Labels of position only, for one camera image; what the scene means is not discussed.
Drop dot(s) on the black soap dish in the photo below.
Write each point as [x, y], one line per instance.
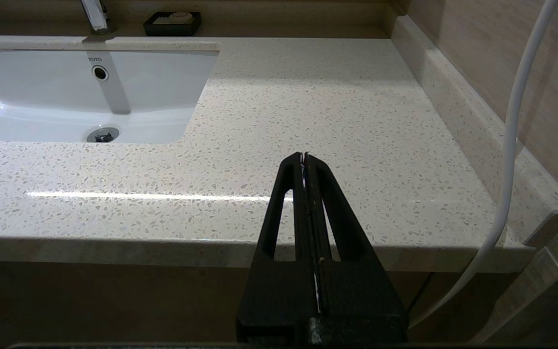
[162, 30]

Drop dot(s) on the chrome sink drain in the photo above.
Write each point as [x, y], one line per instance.
[102, 134]

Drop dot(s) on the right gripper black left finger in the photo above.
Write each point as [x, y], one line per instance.
[279, 291]

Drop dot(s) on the chrome faucet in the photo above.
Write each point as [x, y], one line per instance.
[94, 14]

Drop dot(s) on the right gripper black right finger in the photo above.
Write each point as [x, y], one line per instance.
[356, 295]

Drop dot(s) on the brown vanity cabinet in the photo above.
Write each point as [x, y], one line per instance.
[114, 300]

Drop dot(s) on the white sink basin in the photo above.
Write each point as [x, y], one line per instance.
[41, 92]

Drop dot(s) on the beige soap bar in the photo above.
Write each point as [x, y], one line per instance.
[179, 17]

